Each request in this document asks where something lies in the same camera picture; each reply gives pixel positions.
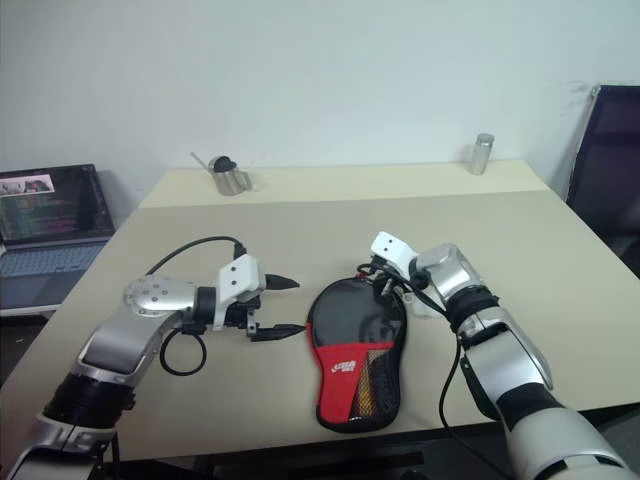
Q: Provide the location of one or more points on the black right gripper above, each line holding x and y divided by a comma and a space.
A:
386, 267

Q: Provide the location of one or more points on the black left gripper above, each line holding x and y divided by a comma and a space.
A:
245, 310

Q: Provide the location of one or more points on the black red paddle case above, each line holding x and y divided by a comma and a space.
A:
340, 375

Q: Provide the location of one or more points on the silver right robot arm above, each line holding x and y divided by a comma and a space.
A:
510, 345

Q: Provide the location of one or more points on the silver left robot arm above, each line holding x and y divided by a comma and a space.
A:
115, 340

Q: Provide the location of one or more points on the stainless steel pitcher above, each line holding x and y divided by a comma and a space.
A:
232, 182

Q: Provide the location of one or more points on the black object in pitcher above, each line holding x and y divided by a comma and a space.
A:
224, 163

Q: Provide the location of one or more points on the steel cylinder container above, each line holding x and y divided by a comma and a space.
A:
480, 155

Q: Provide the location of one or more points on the thin metal straw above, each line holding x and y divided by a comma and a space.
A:
202, 162

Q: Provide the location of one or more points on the open laptop computer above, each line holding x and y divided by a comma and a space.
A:
45, 250

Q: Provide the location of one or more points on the black office chair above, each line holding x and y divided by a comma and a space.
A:
610, 165

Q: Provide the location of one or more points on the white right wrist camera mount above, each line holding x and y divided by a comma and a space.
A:
390, 247

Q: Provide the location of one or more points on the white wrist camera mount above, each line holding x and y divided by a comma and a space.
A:
390, 247
240, 277

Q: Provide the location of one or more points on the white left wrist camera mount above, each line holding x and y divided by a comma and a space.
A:
240, 277

